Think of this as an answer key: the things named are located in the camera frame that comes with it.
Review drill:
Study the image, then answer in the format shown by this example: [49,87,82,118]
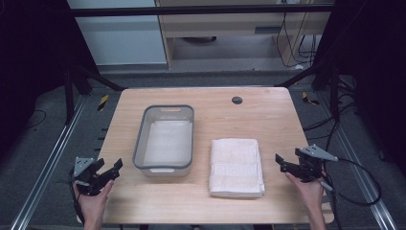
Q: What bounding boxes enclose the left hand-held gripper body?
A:
[72,156,111,196]

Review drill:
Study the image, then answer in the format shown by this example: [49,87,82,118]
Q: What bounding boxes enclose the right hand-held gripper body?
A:
[294,144,339,184]

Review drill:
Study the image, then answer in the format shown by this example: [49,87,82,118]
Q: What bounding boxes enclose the white towel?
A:
[208,137,266,198]

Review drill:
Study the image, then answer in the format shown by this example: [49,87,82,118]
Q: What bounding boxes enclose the clear grey-rimmed plastic basin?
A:
[131,103,195,178]

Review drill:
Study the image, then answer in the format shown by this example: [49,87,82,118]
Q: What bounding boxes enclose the person's right hand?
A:
[284,172,326,214]

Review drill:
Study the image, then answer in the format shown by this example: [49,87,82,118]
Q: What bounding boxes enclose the person's left hand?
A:
[72,179,115,222]

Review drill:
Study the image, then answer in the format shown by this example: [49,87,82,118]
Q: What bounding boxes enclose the yellow black striped tape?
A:
[301,91,321,106]
[97,93,110,112]

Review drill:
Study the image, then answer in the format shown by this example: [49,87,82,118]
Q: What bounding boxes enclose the black stand legs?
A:
[275,62,342,123]
[62,65,126,127]

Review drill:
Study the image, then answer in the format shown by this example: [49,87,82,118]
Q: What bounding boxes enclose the dark curtain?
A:
[0,0,100,161]
[314,0,406,176]

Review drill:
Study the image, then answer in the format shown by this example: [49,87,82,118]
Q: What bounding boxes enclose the white cabinet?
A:
[66,0,169,67]

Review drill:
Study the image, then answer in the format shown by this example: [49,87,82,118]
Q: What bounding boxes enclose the light wooden desk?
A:
[155,0,333,69]

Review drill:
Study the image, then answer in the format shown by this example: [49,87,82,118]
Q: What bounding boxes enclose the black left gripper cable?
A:
[68,171,86,225]

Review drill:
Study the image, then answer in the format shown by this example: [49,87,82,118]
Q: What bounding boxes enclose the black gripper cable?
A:
[68,171,86,225]
[320,157,383,230]

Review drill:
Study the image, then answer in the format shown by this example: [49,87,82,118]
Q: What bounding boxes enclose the silver floor rail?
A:
[9,95,88,230]
[318,91,399,230]

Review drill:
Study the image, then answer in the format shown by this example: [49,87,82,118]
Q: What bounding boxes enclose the black floor cables bundle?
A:
[302,75,360,151]

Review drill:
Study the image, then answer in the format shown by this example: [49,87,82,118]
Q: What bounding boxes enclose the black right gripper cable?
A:
[320,157,383,230]

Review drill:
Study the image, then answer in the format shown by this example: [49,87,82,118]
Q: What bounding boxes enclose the thin black floor cable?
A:
[24,109,48,129]

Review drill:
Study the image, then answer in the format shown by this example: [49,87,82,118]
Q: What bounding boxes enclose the hanging black cables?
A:
[275,11,321,69]

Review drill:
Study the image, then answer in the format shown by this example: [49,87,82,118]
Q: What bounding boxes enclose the black horizontal frame bar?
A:
[70,4,336,18]

